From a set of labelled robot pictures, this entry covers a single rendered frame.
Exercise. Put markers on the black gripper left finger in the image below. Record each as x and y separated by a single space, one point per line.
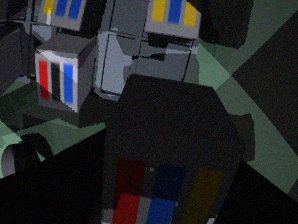
64 189

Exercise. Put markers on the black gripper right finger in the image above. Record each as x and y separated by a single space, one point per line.
252 199

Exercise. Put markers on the black cylinder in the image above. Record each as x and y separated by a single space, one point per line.
17 157

